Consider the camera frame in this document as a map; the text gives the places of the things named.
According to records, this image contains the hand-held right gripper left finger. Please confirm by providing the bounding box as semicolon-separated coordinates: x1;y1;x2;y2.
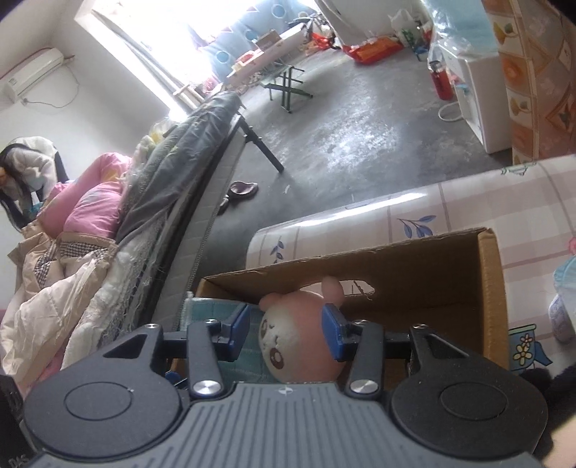
103;303;251;400

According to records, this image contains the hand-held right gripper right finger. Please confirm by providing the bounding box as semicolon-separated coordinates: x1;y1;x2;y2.
321;303;473;400

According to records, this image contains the pink plush toy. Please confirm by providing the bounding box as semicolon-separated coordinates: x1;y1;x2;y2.
258;276;356;385

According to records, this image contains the cardboard box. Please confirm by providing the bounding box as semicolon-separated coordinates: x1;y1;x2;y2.
173;227;511;392

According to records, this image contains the teal folded cloth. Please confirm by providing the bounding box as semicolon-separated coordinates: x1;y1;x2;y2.
180;292;280;385

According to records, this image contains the cream quilt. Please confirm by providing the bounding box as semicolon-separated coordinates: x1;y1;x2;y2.
0;234;136;383

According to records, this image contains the purple slipper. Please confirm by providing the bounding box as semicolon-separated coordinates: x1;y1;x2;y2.
227;181;258;199

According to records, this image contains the grey blanket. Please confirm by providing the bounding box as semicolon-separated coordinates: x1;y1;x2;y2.
117;92;244;253

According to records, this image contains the pink pillow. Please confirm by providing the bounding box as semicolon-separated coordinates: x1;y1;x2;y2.
38;153;133;239

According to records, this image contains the white green packet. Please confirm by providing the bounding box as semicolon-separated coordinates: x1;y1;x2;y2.
553;263;576;293

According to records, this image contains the green folding stool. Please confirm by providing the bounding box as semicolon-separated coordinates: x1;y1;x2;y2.
261;65;313;113

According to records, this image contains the white water dispenser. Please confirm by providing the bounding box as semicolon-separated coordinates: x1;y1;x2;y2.
438;45;514;154

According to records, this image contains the long folding table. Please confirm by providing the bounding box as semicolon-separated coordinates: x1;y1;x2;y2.
225;22;307;86

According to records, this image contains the red bag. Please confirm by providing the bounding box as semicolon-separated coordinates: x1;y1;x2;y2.
344;36;403;61

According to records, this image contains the red children's bicycle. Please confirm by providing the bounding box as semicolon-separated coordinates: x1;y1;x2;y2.
302;13;345;51

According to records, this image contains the blue patterned curtain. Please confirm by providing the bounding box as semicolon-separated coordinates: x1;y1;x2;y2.
198;0;316;73

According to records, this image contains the white plastic bag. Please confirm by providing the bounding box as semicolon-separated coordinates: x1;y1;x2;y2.
389;9;426;48

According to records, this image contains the white air conditioner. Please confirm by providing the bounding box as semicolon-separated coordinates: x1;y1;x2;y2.
2;49;64;102

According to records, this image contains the blue water bottle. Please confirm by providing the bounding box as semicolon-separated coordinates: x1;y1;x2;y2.
420;0;498;46

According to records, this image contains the black bed frame leg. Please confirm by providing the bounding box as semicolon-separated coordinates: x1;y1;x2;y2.
238;117;285;172

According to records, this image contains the white floor cable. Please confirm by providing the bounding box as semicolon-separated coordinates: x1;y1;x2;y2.
438;101;464;123

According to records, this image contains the air conditioner cable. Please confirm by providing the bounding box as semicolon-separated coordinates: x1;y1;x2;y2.
22;56;81;109

